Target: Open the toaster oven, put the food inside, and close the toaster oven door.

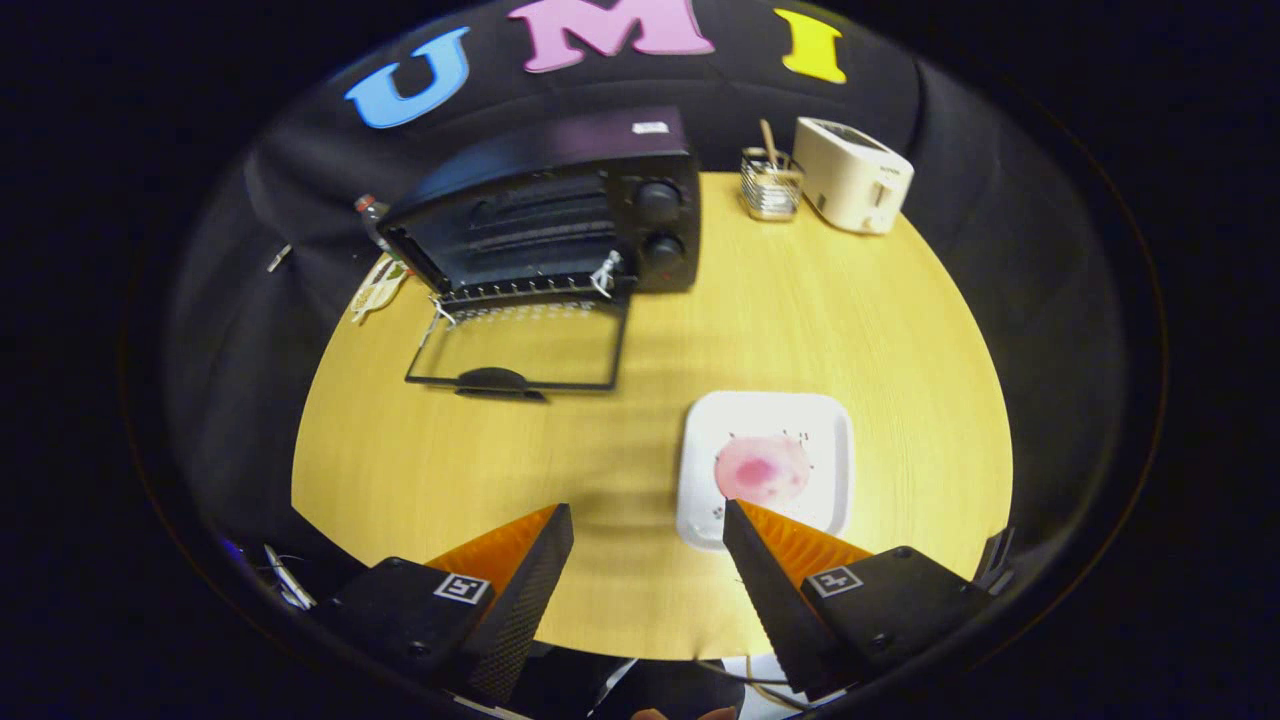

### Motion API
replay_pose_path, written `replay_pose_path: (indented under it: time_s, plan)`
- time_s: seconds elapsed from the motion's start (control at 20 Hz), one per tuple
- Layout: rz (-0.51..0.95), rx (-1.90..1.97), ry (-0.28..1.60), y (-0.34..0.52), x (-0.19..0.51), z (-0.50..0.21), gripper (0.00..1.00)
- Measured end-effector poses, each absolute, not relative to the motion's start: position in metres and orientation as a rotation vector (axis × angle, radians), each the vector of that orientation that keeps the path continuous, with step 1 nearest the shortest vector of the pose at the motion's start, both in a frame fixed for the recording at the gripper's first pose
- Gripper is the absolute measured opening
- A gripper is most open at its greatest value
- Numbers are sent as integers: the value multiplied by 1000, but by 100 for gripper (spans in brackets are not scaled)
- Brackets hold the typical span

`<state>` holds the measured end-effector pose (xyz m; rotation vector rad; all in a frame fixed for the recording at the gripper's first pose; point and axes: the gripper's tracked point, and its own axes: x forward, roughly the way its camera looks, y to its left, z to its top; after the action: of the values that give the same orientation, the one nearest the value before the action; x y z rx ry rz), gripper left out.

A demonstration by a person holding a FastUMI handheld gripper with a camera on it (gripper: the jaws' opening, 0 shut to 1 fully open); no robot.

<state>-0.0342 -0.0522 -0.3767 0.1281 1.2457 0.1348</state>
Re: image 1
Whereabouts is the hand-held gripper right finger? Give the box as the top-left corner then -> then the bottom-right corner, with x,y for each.
722,498 -> 1001,701

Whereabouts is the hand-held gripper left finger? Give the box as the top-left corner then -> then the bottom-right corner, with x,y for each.
318,503 -> 575,706

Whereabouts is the pink round ham slice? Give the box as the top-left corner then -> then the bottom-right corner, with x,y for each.
715,434 -> 812,505

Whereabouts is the white square plate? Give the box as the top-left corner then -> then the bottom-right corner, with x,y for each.
676,390 -> 855,552

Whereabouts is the black toaster oven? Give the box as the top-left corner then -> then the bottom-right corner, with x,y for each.
377,106 -> 703,403

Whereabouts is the white toaster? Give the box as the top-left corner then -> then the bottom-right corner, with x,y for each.
793,116 -> 915,236

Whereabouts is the printed white dish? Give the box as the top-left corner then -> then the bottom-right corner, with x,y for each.
350,255 -> 409,324

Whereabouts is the clear glass bottle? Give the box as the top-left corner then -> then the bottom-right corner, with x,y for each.
354,194 -> 393,253

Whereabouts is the metal wire utensil holder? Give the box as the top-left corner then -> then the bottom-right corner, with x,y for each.
741,147 -> 805,222

